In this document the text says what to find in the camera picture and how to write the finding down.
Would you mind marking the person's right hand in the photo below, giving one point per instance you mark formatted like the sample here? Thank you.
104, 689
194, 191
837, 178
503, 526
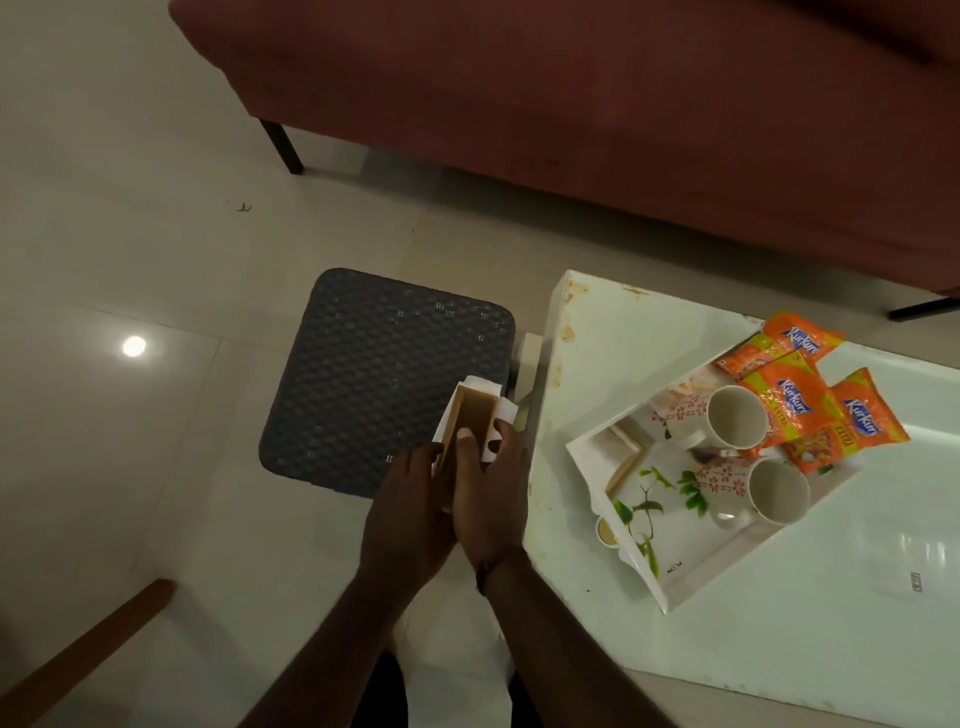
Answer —
495, 510

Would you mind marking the person's left hand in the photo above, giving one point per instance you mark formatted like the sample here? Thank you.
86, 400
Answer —
405, 525

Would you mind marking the white paper napkins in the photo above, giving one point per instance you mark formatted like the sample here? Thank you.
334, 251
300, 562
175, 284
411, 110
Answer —
504, 412

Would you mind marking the brown wooden napkin holder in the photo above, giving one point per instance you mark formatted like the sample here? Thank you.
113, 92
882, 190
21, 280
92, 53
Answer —
472, 409

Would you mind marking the white floral tray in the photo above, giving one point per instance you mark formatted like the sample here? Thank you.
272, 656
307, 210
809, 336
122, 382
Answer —
682, 555

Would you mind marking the white floral mug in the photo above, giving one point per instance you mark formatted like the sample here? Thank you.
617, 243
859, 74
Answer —
735, 416
780, 491

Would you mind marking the person's right forearm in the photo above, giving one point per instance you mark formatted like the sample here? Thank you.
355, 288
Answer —
570, 652

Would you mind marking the person's left forearm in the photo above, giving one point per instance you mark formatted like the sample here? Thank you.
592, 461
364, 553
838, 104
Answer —
330, 660

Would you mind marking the black textured stool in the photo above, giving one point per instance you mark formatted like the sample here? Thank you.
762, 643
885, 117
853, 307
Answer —
360, 360

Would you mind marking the black trousers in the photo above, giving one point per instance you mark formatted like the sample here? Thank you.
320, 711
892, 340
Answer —
390, 697

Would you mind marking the red fabric sofa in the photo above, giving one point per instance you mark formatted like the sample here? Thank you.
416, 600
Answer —
525, 112

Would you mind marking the clear plastic box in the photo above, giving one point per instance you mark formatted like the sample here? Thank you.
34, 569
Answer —
915, 581

